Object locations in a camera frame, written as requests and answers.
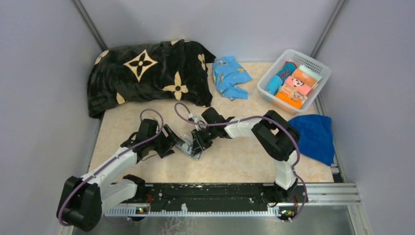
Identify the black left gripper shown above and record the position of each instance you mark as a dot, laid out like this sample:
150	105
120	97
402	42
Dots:
170	141

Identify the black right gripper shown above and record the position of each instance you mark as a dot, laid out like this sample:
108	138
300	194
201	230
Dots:
199	144

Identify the white blue printed towel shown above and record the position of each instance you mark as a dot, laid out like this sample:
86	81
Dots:
189	146

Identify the bright blue terry towel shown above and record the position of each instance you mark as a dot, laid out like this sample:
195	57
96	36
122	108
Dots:
274	84

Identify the dark blue towel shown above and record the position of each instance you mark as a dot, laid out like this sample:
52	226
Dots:
316	138

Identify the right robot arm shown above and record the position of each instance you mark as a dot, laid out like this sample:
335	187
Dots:
274	133

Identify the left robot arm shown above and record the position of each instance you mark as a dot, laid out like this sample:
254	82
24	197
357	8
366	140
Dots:
85	199

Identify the light blue patterned cloth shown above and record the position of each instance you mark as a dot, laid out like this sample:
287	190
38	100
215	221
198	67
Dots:
227	74

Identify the black blanket with beige flowers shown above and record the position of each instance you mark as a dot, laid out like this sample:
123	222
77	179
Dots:
140	73

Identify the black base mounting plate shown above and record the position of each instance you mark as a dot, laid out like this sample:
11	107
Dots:
238	197

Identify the orange bear rolled towel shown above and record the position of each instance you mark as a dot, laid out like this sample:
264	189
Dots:
290	96

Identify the pink panda rolled towel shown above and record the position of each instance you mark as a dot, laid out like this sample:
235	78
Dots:
297	85

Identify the striped rolled towel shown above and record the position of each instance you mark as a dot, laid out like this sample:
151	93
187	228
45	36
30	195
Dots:
287	70

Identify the mint green rolled towel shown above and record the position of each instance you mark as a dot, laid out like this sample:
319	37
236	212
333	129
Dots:
310	72

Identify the white plastic basket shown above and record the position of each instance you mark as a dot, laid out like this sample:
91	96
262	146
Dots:
299	59

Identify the aluminium frame rail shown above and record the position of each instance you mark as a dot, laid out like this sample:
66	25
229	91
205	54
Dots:
318	194

